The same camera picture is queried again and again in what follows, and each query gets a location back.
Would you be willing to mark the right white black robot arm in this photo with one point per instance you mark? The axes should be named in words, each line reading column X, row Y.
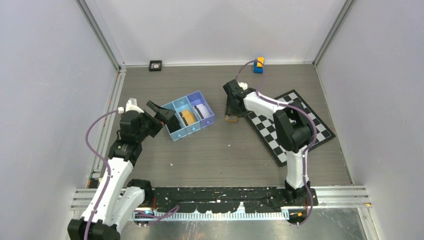
column 297, row 181

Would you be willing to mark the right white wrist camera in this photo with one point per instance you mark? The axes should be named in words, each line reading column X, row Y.
column 244, row 86

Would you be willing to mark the small black square box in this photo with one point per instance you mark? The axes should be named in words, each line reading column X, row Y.
column 155, row 66

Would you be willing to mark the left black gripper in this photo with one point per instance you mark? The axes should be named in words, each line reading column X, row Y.
column 161, row 117

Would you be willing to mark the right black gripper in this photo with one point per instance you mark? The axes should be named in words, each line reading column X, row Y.
column 229, row 110

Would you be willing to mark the blue purple three-drawer organizer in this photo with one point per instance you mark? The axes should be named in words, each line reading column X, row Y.
column 192, row 113

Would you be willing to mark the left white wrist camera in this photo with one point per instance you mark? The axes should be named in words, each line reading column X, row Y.
column 131, row 105

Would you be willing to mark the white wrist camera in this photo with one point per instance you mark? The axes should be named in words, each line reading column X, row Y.
column 131, row 105
column 244, row 86

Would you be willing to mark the blue yellow toy block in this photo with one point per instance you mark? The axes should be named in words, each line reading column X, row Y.
column 258, row 65

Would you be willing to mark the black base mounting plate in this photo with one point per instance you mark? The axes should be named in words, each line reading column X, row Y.
column 220, row 200

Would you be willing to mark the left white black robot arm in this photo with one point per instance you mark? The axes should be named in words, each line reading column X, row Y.
column 110, row 207

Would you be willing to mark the yellow item in blue drawer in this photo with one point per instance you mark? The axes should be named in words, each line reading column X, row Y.
column 187, row 117

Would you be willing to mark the orange leather card holder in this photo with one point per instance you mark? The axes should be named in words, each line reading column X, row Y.
column 231, row 118

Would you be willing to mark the black white checkerboard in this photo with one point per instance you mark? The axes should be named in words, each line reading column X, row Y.
column 267, row 131

